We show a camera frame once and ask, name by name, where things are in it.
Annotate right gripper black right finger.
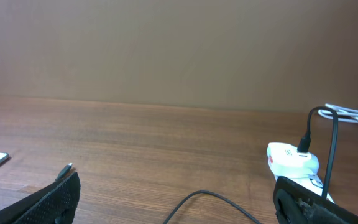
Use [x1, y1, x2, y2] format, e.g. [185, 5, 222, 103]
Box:
[273, 176, 358, 224]

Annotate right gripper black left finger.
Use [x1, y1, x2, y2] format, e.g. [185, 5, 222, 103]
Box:
[0, 172, 81, 224]

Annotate black charging cable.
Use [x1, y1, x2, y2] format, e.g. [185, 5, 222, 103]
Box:
[54, 106, 339, 224]

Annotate white charger adapter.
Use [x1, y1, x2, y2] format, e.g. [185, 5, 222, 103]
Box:
[267, 142, 319, 179]

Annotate white power strip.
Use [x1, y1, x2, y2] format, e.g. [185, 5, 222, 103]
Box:
[273, 175, 334, 203]

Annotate white power strip cord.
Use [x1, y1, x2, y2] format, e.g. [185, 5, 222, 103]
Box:
[318, 103, 358, 132]

